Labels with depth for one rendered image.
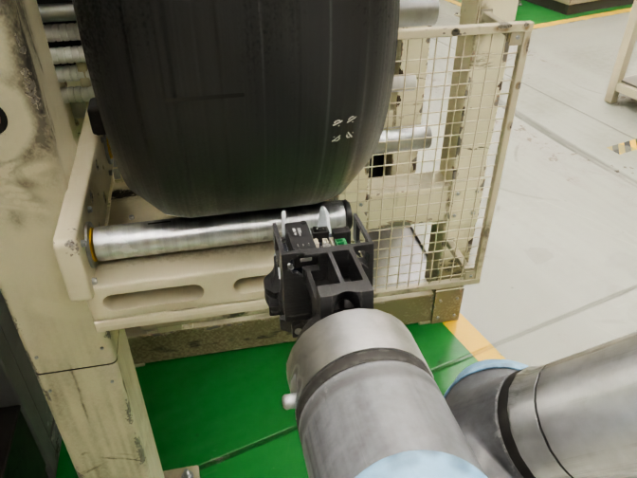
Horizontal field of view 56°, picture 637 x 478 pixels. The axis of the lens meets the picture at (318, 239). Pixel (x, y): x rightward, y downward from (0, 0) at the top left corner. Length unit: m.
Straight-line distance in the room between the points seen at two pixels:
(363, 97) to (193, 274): 0.34
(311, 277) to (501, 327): 1.62
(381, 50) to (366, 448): 0.39
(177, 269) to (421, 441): 0.55
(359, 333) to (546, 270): 1.95
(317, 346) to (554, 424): 0.16
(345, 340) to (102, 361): 0.73
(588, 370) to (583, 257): 2.01
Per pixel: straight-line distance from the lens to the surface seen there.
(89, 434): 1.20
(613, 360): 0.41
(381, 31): 0.59
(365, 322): 0.38
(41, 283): 0.95
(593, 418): 0.41
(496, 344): 1.96
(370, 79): 0.59
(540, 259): 2.35
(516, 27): 1.35
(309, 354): 0.38
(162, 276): 0.81
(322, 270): 0.45
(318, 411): 0.35
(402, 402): 0.33
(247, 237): 0.80
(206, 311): 0.84
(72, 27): 1.19
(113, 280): 0.82
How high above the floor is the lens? 1.37
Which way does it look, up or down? 36 degrees down
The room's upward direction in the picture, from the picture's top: straight up
